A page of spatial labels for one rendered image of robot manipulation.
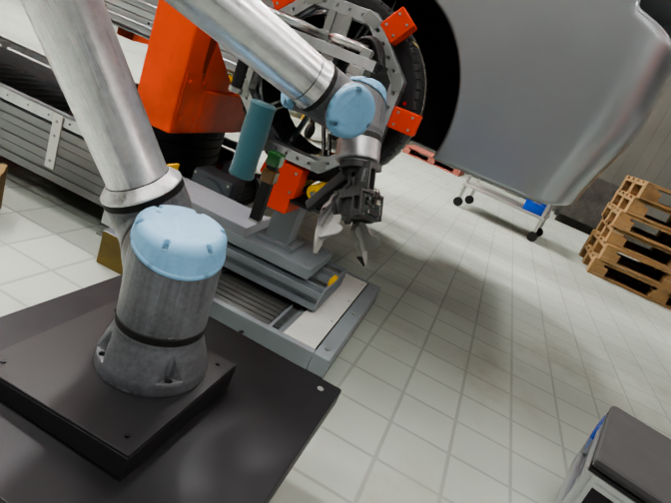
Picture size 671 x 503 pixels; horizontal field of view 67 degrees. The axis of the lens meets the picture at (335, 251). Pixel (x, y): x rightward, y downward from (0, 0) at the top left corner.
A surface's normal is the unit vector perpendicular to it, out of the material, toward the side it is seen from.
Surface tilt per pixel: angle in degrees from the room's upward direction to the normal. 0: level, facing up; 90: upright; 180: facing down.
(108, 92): 82
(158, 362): 70
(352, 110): 91
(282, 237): 90
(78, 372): 3
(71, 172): 90
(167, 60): 90
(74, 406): 3
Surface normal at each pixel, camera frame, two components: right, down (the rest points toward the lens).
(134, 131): 0.81, 0.19
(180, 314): 0.46, 0.45
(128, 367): -0.10, -0.04
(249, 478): 0.36, -0.88
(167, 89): -0.29, 0.22
